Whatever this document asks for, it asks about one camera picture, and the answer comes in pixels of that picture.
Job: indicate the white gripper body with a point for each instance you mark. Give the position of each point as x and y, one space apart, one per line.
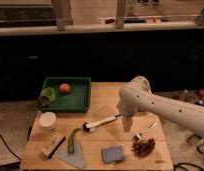
127 122

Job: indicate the white handled dish brush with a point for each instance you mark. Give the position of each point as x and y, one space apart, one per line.
89 127

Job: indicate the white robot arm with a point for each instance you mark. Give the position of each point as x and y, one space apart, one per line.
137 94

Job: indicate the white paper cup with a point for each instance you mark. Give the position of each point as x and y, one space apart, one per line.
48 121

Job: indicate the small green cup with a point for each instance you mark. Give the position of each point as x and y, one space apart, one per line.
49 92

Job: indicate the metal spoon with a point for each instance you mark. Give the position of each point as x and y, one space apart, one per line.
139 136

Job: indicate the brown dried grape bunch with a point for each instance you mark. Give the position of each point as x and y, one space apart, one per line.
143 148

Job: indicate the blue sponge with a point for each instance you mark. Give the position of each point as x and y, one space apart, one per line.
112 154

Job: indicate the green plastic tray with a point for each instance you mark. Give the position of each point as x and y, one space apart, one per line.
76 100

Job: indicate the green chili pepper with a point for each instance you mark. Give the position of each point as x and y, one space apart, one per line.
71 147

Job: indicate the grey cloth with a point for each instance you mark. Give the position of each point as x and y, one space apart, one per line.
76 159

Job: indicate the orange fruit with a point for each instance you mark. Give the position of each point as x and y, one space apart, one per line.
64 88

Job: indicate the spice bottles rack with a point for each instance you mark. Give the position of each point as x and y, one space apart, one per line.
195 97

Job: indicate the wooden block eraser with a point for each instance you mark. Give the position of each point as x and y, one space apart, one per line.
52 145

